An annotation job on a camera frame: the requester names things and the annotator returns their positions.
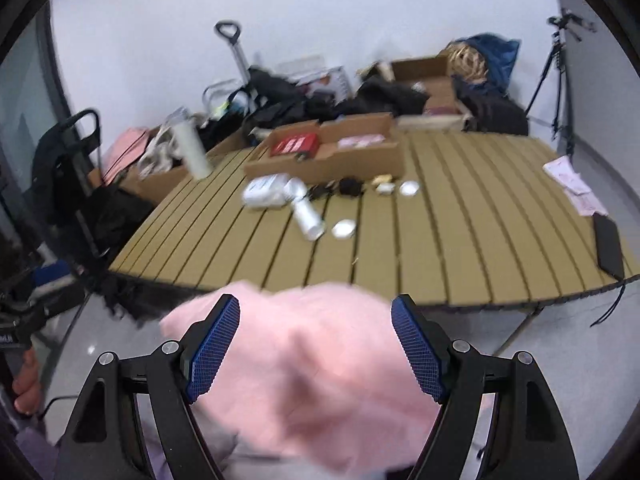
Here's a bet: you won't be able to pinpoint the blue jacket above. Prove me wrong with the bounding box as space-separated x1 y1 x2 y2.
454 33 522 95

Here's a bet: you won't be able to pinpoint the person's left hand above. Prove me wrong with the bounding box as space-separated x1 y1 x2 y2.
11 346 43 415

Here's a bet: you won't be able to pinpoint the white tube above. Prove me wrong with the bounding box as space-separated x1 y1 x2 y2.
291 194 327 242

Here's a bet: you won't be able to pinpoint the pink flat case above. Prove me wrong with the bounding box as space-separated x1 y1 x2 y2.
337 133 390 151

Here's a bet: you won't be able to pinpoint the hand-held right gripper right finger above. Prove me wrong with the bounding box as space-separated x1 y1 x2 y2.
390 294 581 480

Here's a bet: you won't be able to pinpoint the black hanging strap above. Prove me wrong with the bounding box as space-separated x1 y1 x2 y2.
589 279 628 329

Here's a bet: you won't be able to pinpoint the white tissue packet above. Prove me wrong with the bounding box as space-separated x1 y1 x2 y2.
242 174 303 209

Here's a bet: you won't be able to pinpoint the large cardboard box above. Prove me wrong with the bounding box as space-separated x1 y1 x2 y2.
119 130 252 205

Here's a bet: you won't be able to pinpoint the wicker basket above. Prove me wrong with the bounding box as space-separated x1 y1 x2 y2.
444 41 487 82

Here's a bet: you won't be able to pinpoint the black camera tripod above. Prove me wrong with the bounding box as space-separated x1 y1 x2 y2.
524 10 598 157

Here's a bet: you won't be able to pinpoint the printed appliance box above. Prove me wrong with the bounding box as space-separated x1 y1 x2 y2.
276 56 352 102

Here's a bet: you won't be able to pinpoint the black phone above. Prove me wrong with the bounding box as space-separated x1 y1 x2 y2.
593 214 627 282

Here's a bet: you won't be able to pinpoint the red printed box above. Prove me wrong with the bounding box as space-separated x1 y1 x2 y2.
270 133 321 158

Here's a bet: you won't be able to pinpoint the person's pink fleece clothing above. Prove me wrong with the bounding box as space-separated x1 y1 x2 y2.
145 281 443 480

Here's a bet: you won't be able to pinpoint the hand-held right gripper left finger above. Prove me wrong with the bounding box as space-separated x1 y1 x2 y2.
52 292 242 480

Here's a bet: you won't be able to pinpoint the beige clothes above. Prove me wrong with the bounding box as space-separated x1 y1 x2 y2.
136 109 177 177

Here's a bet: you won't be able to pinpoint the pile of black clothes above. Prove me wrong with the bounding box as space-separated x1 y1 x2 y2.
242 66 432 128

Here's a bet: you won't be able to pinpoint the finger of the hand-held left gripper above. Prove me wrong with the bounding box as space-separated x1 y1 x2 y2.
27 285 87 323
31 259 75 288

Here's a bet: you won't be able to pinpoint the pink bag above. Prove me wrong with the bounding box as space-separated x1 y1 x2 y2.
101 128 152 187

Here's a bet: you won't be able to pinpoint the black luggage bag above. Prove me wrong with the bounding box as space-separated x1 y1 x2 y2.
451 76 530 137

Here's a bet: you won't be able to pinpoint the white thermos bottle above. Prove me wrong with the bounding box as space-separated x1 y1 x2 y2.
171 109 213 182

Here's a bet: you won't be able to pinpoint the black cable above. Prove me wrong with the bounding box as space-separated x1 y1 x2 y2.
36 394 78 420

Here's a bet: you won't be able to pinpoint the open brown cardboard box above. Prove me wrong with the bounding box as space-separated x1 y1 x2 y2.
389 54 475 117

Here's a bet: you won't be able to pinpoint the black cart handle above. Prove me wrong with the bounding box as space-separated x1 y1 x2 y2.
214 20 252 85

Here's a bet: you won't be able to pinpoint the shallow cardboard box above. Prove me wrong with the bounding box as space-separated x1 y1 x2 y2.
243 112 406 187

